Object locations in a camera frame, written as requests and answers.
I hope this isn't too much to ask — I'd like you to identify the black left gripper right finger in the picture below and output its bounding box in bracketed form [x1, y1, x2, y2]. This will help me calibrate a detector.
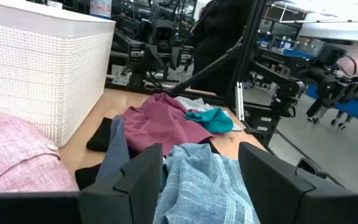
[238, 142, 358, 224]

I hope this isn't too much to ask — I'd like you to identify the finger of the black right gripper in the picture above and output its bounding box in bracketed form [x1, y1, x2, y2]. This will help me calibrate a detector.
[169, 45, 195, 72]
[128, 42, 164, 75]

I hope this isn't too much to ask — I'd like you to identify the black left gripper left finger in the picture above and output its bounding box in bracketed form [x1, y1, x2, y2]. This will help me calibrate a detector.
[79, 142, 163, 224]

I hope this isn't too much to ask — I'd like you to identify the light grey t-shirt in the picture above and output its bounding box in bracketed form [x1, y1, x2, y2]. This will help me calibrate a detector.
[174, 95, 244, 131]

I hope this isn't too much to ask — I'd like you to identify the dark slate blue cloth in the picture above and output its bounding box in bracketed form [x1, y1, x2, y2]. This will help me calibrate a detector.
[94, 114, 132, 184]

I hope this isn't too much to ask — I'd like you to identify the blue striped woven shirt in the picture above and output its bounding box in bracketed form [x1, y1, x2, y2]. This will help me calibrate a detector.
[152, 142, 260, 224]

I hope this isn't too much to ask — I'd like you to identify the black cloth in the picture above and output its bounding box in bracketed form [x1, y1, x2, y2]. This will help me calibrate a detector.
[75, 116, 222, 190]

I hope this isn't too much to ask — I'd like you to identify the maroon shirt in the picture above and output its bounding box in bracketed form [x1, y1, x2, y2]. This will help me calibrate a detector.
[121, 92, 216, 156]

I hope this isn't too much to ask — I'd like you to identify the teal cloth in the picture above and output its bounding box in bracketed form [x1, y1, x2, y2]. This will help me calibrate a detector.
[184, 107, 234, 134]

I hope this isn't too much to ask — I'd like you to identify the pink checked button shirt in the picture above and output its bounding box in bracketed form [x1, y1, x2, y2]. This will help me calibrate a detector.
[0, 108, 80, 194]

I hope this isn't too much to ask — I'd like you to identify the person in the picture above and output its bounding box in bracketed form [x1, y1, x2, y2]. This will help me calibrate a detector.
[186, 0, 256, 97]

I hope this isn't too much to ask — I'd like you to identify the white perforated plastic basket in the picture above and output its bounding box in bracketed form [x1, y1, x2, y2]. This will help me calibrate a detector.
[0, 0, 117, 149]

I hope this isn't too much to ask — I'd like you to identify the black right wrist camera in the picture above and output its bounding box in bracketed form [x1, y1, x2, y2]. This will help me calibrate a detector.
[152, 18, 177, 44]

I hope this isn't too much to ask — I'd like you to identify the light grey arm base plate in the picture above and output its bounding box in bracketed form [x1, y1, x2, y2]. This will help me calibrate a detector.
[112, 70, 133, 86]

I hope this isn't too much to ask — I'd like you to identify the silver aluminium bracket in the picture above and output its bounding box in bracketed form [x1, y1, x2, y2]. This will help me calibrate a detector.
[234, 82, 245, 122]

